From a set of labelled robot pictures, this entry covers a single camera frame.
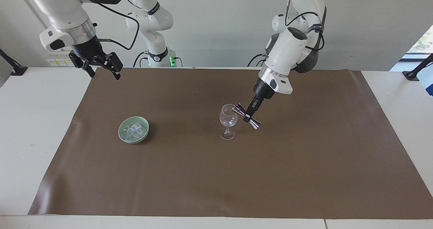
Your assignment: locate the clear wine glass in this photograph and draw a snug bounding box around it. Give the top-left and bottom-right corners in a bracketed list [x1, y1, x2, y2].
[219, 104, 238, 141]

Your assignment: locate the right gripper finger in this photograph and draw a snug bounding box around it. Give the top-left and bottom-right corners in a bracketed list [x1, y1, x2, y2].
[69, 52, 96, 78]
[103, 52, 123, 80]

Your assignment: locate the silver double jigger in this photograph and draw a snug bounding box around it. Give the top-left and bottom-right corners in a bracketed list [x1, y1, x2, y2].
[234, 102, 262, 131]

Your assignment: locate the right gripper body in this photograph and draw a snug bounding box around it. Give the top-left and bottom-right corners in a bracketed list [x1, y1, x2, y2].
[72, 39, 106, 67]

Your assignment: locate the white power strip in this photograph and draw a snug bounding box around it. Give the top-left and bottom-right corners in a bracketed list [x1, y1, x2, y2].
[45, 54, 75, 67]

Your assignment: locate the green ceramic bowl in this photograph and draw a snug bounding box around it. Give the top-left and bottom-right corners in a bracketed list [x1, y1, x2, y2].
[118, 116, 150, 144]

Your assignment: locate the window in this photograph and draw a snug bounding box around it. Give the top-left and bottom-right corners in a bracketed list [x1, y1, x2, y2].
[389, 24, 433, 72]

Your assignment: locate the black stand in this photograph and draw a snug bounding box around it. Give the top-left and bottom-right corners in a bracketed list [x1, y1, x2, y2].
[402, 53, 433, 82]
[0, 49, 28, 76]

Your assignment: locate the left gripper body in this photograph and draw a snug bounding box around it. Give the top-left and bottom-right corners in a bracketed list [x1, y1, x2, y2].
[252, 77, 275, 105]

